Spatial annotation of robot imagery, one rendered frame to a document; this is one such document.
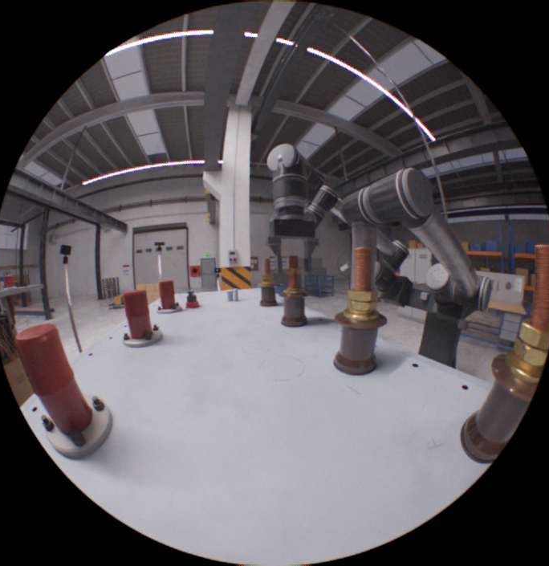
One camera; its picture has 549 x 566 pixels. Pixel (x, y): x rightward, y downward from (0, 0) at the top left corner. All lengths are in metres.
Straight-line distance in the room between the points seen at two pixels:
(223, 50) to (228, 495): 3.59
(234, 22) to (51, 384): 3.35
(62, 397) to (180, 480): 0.15
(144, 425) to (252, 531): 0.17
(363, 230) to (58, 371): 0.81
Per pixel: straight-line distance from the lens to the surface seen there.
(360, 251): 0.29
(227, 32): 3.33
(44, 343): 0.24
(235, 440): 0.22
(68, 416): 0.27
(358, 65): 10.15
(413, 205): 0.52
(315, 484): 0.19
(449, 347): 2.40
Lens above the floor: 1.55
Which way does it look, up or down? 6 degrees down
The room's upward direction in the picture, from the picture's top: 2 degrees counter-clockwise
